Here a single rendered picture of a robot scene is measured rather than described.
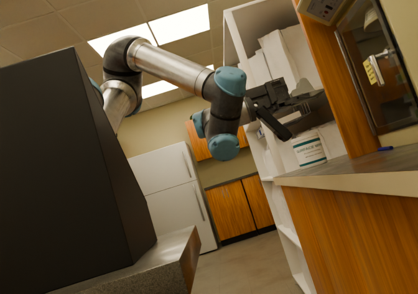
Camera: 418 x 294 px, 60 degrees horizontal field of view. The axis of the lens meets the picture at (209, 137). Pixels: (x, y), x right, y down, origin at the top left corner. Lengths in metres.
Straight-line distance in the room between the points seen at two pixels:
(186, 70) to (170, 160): 5.02
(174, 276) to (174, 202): 5.49
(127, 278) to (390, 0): 0.97
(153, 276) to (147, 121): 6.36
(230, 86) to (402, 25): 0.52
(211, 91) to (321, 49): 0.68
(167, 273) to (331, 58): 1.16
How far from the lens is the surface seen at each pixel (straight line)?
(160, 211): 5.92
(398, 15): 1.13
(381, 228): 0.84
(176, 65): 0.92
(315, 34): 1.45
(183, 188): 5.85
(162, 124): 6.67
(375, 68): 1.11
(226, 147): 0.86
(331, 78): 1.41
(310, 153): 1.72
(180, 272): 0.40
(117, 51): 1.06
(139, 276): 0.40
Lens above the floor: 1.00
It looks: 7 degrees up
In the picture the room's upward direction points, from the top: 18 degrees counter-clockwise
